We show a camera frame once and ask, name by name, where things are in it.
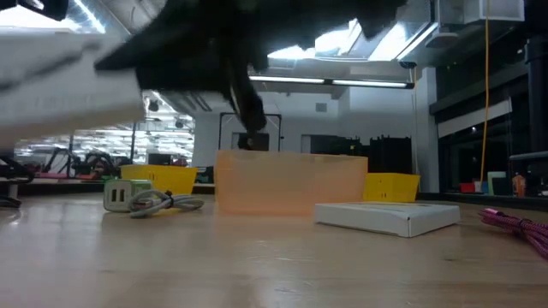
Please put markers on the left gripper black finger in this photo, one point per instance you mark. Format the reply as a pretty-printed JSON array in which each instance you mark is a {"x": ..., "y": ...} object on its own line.
[
  {"x": 124, "y": 57},
  {"x": 250, "y": 107}
]

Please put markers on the white cardboard box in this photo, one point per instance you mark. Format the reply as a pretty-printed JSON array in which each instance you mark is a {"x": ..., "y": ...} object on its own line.
[
  {"x": 64, "y": 98},
  {"x": 385, "y": 218}
]

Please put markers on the orange translucent plastic bin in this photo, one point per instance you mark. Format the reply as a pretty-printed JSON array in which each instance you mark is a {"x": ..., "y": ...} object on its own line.
[{"x": 291, "y": 184}]

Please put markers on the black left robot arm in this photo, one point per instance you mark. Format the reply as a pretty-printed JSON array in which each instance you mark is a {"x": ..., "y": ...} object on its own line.
[{"x": 47, "y": 6}]

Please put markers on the long ceiling light bar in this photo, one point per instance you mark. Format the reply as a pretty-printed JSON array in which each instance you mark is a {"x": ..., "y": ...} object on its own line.
[{"x": 342, "y": 81}]

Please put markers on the yellow slotted plastic basket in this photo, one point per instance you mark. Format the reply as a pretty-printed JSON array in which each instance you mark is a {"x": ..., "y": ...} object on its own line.
[
  {"x": 389, "y": 188},
  {"x": 167, "y": 177}
]

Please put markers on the green white USB charger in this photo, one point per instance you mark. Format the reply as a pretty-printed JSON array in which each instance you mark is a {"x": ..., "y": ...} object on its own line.
[{"x": 117, "y": 194}]

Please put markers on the small red container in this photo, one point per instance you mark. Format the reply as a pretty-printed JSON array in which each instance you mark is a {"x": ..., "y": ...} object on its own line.
[{"x": 466, "y": 188}]

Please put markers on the pale green container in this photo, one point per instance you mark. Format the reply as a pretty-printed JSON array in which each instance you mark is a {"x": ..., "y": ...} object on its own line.
[{"x": 496, "y": 181}]

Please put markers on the orange bottle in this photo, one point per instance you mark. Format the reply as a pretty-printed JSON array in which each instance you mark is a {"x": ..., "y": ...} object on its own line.
[{"x": 519, "y": 185}]

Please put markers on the black pillar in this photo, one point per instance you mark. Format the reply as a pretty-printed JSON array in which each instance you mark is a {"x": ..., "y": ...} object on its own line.
[{"x": 537, "y": 120}]

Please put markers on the black frame stand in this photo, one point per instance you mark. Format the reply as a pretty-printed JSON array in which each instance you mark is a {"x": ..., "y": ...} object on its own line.
[
  {"x": 274, "y": 114},
  {"x": 135, "y": 141}
]

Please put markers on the grey wall vent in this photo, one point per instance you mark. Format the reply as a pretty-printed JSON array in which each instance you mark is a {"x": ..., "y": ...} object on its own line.
[{"x": 321, "y": 107}]

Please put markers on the black ceiling camera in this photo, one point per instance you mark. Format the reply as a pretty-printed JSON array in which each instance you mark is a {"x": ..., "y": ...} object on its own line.
[{"x": 408, "y": 64}]

